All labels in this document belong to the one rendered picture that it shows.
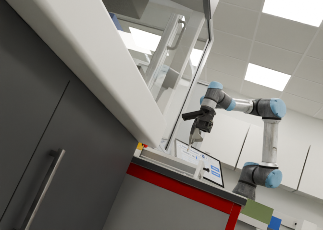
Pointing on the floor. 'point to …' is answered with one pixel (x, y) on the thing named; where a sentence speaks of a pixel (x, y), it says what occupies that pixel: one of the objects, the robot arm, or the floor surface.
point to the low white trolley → (170, 201)
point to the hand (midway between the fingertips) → (190, 142)
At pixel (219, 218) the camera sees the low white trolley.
